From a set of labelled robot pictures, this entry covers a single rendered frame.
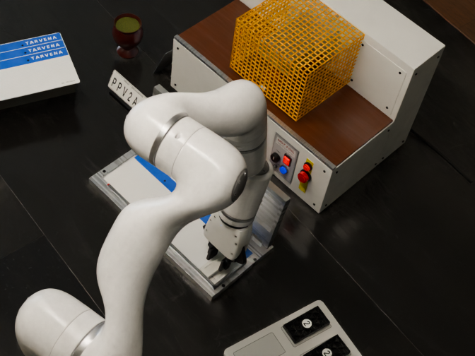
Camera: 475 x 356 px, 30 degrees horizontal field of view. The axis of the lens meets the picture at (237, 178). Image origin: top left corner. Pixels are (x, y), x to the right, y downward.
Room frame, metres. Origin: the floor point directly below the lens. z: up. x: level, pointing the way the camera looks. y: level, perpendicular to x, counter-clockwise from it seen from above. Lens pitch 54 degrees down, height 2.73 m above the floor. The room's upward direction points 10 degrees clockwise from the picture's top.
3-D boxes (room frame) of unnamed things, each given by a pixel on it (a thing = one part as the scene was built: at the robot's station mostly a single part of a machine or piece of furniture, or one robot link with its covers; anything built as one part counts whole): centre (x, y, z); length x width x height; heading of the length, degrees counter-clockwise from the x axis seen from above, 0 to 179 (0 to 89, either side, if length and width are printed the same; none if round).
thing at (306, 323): (0.94, -0.21, 0.92); 0.10 x 0.05 x 0.01; 131
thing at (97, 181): (1.18, 0.12, 0.92); 0.44 x 0.21 x 0.04; 53
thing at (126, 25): (1.69, 0.36, 0.96); 0.09 x 0.09 x 0.11
